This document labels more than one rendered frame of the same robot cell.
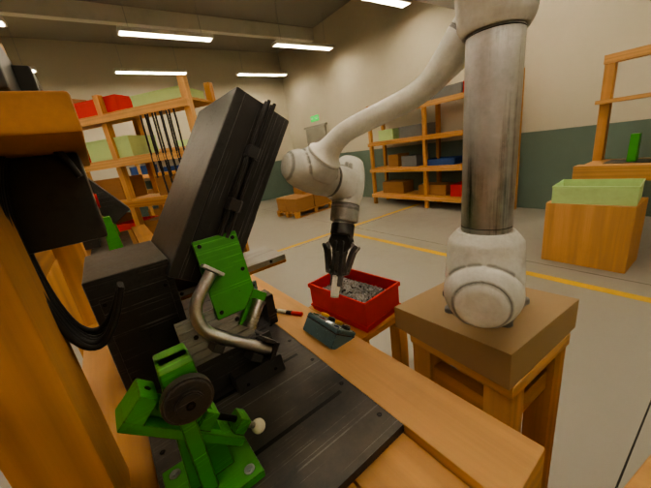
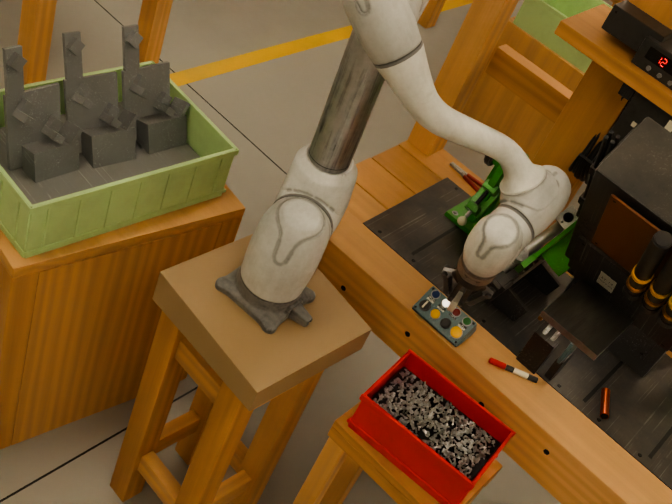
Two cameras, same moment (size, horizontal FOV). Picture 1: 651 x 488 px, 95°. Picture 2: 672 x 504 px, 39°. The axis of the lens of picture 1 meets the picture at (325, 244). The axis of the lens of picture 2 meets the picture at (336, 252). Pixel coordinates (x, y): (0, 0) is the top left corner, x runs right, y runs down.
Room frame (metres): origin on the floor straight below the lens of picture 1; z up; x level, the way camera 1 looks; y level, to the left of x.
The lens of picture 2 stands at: (2.20, -1.13, 2.48)
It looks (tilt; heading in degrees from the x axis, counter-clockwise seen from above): 40 degrees down; 151
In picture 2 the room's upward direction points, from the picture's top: 25 degrees clockwise
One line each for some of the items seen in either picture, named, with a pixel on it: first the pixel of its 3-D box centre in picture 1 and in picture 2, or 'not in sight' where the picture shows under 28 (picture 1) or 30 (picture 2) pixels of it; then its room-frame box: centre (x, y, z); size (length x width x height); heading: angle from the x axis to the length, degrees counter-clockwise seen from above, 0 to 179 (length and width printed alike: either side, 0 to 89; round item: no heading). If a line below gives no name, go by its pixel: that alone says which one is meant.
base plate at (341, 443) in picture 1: (216, 355); (554, 324); (0.79, 0.38, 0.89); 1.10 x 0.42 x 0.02; 35
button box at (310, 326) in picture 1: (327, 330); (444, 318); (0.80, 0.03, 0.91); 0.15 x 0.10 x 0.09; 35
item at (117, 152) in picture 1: (140, 196); not in sight; (3.79, 2.17, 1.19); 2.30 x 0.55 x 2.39; 74
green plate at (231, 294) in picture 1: (222, 271); (571, 243); (0.76, 0.29, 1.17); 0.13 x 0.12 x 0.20; 35
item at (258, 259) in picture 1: (222, 271); (603, 303); (0.91, 0.35, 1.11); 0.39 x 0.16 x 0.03; 125
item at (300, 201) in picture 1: (303, 197); not in sight; (7.44, 0.37, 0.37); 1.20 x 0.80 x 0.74; 132
